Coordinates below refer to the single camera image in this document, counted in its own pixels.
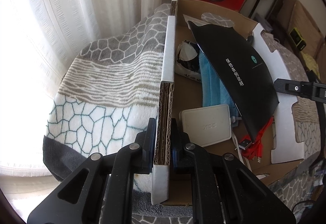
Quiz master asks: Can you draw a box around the red cable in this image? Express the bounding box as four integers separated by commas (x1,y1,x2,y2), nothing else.
240,116,275,162

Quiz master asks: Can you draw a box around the white power adapter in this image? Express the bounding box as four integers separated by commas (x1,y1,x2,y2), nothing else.
179,104,231,147

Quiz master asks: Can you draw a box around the black booklet with text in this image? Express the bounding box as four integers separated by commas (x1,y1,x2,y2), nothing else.
188,21,279,141

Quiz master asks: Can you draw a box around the cardboard box tray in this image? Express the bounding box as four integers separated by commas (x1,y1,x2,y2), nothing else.
151,0,306,206

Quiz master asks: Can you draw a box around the blue face mask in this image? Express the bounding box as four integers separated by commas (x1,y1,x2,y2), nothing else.
199,52,240,117

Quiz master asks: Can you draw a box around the black tissue pack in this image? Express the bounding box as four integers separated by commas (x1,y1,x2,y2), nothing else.
175,41,202,83

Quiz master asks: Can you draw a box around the yellow green small device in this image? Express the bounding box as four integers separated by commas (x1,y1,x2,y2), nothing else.
290,27,307,51

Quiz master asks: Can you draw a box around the grey patterned blanket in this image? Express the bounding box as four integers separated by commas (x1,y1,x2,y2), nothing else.
43,3,325,223

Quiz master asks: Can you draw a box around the white sheer curtain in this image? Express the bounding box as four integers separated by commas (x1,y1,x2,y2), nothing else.
1,0,168,176

